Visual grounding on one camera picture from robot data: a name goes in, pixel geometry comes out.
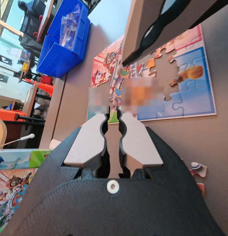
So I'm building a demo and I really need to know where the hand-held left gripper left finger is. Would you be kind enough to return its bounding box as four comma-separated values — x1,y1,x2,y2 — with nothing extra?
63,113,110,178

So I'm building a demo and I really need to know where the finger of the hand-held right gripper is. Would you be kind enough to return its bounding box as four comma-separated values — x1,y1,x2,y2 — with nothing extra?
123,0,228,67
121,0,170,64

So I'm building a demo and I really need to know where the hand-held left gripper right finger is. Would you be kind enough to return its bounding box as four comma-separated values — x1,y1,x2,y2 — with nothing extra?
118,109,164,178

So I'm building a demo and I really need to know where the striped purple puzzle piece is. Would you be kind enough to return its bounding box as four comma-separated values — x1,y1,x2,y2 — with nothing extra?
109,62,131,95

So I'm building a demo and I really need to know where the partly assembled cartoon jigsaw puzzle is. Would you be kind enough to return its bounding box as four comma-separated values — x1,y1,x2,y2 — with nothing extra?
87,24,217,124

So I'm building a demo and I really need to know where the white and blue puzzle piece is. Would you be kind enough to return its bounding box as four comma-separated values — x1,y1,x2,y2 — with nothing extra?
189,162,207,178

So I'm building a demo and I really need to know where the clear plastic bag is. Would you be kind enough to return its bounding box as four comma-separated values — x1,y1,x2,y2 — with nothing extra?
60,4,81,50

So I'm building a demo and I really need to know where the orange traffic cone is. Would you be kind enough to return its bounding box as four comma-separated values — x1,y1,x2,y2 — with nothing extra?
25,78,55,97

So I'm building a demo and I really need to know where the cartoon puzzle box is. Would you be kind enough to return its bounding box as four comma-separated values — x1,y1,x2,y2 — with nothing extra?
0,148,53,236

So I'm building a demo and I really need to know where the blue storage bin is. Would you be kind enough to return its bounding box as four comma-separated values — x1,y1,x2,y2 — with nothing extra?
36,0,90,79

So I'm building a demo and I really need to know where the black frame desk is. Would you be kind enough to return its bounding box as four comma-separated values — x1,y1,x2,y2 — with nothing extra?
14,113,46,148

